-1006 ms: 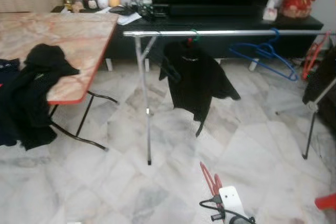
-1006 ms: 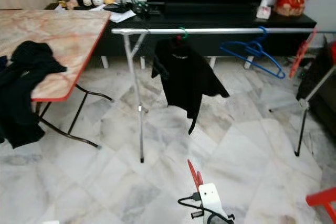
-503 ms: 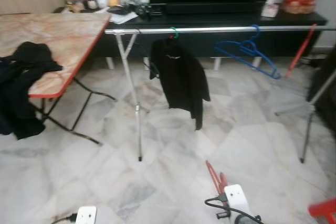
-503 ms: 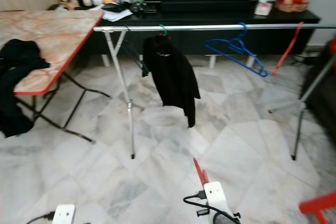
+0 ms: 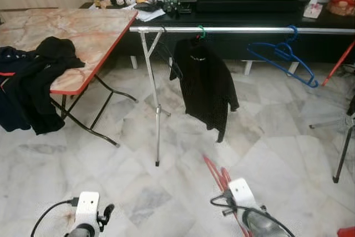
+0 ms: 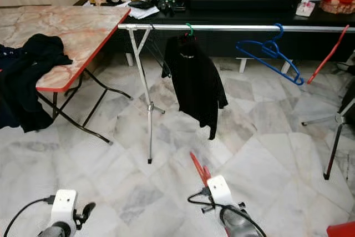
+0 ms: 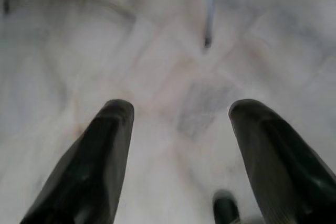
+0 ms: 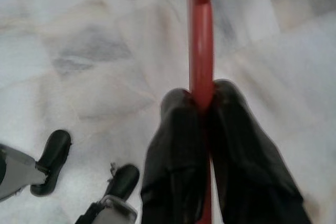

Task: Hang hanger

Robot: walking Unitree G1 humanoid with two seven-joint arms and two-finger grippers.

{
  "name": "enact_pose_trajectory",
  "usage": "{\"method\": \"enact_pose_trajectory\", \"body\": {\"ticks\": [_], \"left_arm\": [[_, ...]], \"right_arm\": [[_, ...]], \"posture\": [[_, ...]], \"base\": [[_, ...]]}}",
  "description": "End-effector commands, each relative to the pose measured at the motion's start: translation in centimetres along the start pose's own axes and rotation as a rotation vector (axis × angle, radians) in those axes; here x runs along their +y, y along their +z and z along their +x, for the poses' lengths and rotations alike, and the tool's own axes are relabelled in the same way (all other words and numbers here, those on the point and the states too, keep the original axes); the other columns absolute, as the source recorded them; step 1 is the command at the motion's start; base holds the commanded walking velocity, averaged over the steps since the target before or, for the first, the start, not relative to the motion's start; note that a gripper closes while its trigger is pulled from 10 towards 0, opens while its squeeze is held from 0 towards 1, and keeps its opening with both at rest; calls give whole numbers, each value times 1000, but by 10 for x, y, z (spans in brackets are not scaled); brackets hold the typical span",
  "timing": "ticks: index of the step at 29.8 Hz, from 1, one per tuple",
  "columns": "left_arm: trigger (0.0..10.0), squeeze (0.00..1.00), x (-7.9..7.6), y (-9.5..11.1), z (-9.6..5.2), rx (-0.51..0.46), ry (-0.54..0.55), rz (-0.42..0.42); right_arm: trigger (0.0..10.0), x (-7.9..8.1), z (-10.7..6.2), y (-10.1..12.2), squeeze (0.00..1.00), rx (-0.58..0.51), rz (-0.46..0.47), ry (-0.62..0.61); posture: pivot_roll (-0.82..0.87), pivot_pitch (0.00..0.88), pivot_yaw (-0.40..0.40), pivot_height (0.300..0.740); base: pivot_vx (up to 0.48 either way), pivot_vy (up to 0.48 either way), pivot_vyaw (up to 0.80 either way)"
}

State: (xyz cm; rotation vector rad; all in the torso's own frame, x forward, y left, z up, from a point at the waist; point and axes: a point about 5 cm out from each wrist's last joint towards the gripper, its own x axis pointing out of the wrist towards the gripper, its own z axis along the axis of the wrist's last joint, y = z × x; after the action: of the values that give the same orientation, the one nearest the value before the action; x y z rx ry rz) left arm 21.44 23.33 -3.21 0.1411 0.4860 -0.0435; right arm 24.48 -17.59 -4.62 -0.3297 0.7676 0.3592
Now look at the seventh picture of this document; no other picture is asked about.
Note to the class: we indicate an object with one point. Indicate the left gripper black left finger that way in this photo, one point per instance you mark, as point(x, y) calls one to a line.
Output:
point(84, 176)

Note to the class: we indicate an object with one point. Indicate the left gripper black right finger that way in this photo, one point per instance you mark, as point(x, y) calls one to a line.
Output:
point(283, 176)

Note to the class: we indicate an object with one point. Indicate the silver clothes rack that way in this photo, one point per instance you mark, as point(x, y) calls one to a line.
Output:
point(210, 11)

